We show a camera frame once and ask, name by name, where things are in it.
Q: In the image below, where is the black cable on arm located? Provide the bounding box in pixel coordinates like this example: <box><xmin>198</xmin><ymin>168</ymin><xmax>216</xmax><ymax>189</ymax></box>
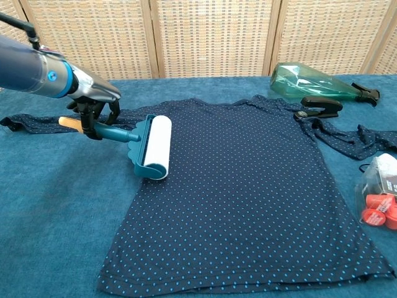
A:
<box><xmin>0</xmin><ymin>12</ymin><xmax>42</xmax><ymax>51</ymax></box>

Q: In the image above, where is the black stapler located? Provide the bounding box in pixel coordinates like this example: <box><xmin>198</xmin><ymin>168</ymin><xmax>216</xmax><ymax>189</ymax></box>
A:
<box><xmin>293</xmin><ymin>96</ymin><xmax>344</xmax><ymax>121</ymax></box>

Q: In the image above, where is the woven rattan folding screen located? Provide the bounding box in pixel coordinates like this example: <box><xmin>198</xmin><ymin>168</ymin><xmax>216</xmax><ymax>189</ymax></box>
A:
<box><xmin>0</xmin><ymin>0</ymin><xmax>397</xmax><ymax>91</ymax></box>

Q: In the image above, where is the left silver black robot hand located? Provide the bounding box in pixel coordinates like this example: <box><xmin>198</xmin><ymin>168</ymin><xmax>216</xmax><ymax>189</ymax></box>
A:
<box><xmin>66</xmin><ymin>65</ymin><xmax>122</xmax><ymax>141</ymax></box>

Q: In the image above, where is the green glass spray bottle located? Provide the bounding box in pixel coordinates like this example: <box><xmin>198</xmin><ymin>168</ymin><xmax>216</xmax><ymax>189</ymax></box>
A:
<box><xmin>269</xmin><ymin>62</ymin><xmax>381</xmax><ymax>107</ymax></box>

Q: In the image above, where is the teal white lint roller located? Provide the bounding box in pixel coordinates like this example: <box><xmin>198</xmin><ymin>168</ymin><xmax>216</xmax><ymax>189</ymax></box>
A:
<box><xmin>58</xmin><ymin>114</ymin><xmax>172</xmax><ymax>181</ymax></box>

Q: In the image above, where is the blue table cloth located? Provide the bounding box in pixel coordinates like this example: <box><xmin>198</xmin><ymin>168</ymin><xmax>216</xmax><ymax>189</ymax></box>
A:
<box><xmin>0</xmin><ymin>73</ymin><xmax>397</xmax><ymax>298</ymax></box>

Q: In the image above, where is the dark blue polka-dot shirt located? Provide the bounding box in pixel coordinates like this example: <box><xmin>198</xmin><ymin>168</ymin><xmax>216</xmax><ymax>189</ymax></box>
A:
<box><xmin>0</xmin><ymin>94</ymin><xmax>397</xmax><ymax>295</ymax></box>

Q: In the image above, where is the clear bag of red spools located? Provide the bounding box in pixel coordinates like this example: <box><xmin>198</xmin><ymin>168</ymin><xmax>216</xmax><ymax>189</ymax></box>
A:
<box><xmin>354</xmin><ymin>153</ymin><xmax>397</xmax><ymax>231</ymax></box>

